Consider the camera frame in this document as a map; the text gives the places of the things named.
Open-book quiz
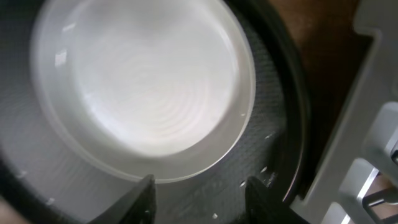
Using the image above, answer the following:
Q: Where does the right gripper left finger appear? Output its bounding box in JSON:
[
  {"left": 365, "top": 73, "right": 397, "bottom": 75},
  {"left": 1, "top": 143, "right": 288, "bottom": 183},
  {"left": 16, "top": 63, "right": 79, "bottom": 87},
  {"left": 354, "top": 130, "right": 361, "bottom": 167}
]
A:
[{"left": 89, "top": 175, "right": 156, "bottom": 224}]

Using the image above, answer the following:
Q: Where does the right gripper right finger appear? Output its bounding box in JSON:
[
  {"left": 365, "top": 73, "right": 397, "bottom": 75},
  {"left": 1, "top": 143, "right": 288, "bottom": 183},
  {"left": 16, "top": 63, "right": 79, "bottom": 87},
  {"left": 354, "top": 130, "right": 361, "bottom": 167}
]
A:
[{"left": 245, "top": 177, "right": 308, "bottom": 224}]

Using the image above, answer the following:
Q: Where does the grey plate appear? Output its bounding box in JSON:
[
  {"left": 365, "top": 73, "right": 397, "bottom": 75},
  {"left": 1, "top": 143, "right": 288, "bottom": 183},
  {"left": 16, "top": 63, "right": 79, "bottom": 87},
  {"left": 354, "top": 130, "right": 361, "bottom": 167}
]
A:
[{"left": 31, "top": 0, "right": 256, "bottom": 183}]

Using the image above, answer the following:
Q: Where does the grey dishwasher rack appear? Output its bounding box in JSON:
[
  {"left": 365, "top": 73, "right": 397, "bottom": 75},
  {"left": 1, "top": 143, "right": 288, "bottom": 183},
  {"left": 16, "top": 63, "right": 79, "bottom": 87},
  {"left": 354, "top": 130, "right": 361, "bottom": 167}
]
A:
[{"left": 292, "top": 0, "right": 397, "bottom": 223}]

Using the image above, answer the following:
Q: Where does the round black serving tray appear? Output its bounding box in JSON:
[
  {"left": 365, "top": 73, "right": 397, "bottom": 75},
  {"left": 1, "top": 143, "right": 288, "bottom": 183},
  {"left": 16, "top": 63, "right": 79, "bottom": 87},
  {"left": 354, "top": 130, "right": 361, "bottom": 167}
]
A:
[{"left": 1, "top": 1, "right": 310, "bottom": 223}]

